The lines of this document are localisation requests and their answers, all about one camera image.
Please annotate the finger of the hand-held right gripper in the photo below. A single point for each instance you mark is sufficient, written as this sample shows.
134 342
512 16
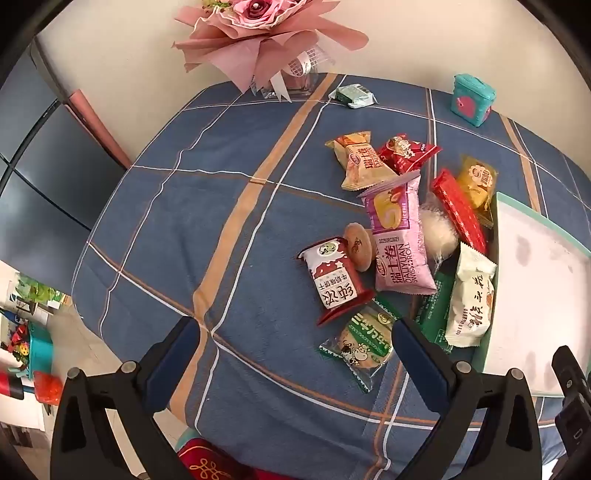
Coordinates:
570 383

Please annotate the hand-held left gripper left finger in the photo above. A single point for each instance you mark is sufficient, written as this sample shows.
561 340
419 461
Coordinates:
173 364

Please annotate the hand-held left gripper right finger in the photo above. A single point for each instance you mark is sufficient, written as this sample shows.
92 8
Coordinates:
418 364

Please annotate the dark green snack packet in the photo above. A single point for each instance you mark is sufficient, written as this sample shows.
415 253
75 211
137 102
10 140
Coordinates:
431 314

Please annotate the green cow biscuit packet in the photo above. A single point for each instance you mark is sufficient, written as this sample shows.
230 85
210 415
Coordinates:
362 344

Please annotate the white calligraphy snack packet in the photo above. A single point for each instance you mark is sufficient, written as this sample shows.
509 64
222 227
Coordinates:
471 300

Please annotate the white tray green rim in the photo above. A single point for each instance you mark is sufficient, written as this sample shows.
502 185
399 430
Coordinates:
531 286

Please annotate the red white biscuit packet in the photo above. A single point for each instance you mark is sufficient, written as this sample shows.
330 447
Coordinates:
332 281

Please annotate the pink swiss roll packet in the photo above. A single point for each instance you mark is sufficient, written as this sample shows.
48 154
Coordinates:
397 240

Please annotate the clear-wrapped white bun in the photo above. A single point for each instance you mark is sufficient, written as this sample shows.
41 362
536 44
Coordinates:
436 235

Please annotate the round brown biscuit packet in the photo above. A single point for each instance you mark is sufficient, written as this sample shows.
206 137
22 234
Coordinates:
358 247

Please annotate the long red patterned packet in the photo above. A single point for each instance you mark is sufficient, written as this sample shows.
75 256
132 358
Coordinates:
459 210

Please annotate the yellow cake packet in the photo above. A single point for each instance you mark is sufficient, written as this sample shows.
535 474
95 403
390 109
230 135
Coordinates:
478 184

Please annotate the orange swiss roll packet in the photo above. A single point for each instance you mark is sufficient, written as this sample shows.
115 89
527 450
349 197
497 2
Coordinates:
362 161

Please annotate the red cushion gold knot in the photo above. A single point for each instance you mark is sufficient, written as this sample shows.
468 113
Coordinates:
207 461

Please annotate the teal plastic bin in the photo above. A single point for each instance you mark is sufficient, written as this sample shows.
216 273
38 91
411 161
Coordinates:
39 350

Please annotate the blue plaid tablecloth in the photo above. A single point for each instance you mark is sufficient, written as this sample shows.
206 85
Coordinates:
207 221

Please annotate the small red snack packet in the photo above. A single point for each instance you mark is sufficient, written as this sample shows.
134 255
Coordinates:
408 154

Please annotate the grey blue refrigerator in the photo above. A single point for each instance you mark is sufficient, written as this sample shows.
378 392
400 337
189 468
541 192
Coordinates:
41 161

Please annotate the teal toy box pink door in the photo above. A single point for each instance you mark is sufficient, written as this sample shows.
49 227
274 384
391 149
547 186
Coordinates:
471 99

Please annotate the small green snack packet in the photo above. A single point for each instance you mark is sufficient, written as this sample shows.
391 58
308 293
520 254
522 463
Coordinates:
353 95

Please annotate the clear square vase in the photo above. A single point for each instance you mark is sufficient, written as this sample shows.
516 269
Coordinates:
300 85

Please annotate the pink rose bouquet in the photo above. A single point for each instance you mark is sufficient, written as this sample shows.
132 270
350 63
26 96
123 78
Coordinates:
258 41

